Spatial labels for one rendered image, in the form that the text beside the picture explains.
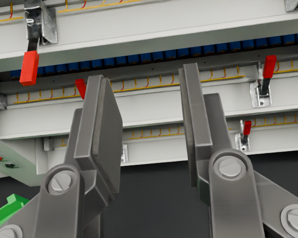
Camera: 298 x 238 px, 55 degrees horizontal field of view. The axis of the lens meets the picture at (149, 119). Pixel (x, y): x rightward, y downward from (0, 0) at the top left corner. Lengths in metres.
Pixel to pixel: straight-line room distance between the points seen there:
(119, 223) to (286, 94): 0.47
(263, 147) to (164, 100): 0.28
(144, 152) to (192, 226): 0.20
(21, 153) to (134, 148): 0.23
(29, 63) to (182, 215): 0.53
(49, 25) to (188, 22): 0.15
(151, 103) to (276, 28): 0.23
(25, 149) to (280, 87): 0.49
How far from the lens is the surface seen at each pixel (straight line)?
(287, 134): 0.68
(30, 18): 0.32
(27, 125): 0.54
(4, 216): 0.84
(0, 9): 0.38
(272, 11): 0.33
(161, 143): 0.65
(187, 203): 0.72
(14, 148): 0.61
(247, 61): 0.47
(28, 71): 0.29
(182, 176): 0.73
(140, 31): 0.32
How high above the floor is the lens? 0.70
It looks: 61 degrees down
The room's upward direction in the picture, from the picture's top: 17 degrees counter-clockwise
